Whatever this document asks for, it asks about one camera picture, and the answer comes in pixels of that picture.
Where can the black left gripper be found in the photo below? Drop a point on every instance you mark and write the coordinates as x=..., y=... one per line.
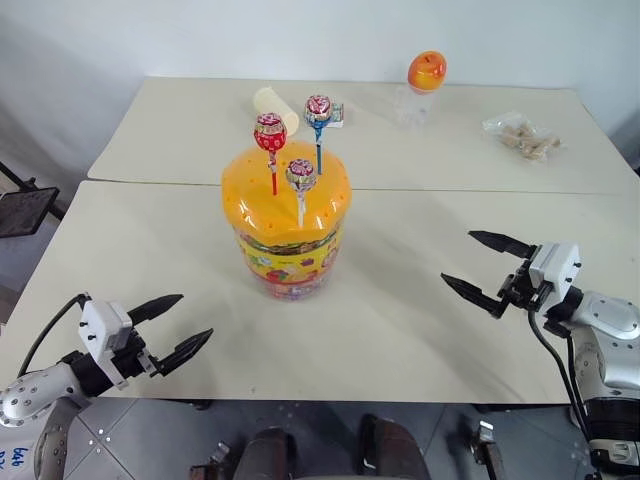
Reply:
x=134, y=356

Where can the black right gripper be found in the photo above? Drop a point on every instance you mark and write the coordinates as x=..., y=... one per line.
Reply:
x=520, y=287

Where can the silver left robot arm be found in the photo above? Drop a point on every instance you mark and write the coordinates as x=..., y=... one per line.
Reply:
x=30, y=392

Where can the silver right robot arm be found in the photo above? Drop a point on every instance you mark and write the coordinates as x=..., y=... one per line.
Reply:
x=602, y=345

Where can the orange-lidded lollipop tub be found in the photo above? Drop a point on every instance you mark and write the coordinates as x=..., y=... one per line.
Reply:
x=285, y=220

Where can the white-stick lollipop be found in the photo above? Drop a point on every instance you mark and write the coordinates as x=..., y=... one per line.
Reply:
x=300, y=177

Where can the red-wrapped lollipop red stick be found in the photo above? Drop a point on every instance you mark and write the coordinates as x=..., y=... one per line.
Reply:
x=270, y=140

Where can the blue-stick lollipop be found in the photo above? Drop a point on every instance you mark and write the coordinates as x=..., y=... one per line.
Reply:
x=317, y=120

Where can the clear bag of brown snacks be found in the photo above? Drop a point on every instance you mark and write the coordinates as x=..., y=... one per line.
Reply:
x=522, y=137

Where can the dark rounded shape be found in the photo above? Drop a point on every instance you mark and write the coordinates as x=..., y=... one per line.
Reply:
x=392, y=447
x=265, y=452

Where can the black stand with tray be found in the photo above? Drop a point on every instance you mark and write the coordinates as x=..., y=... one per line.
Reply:
x=22, y=210

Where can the clear bottle with orange apple cap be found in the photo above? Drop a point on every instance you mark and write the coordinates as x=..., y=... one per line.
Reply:
x=422, y=85

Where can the small colourful candy packet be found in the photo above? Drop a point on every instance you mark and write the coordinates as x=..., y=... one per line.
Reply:
x=338, y=114

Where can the cream cylindrical container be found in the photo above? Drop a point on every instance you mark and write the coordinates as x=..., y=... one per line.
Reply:
x=275, y=109

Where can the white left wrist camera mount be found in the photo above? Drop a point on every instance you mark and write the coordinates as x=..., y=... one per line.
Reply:
x=102, y=325

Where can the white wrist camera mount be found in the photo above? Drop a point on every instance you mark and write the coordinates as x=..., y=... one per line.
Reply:
x=102, y=325
x=554, y=269

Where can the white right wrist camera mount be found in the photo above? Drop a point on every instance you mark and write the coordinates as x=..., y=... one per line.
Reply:
x=554, y=269

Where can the dark metal bracket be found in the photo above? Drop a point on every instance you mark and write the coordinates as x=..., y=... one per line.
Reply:
x=212, y=462
x=487, y=450

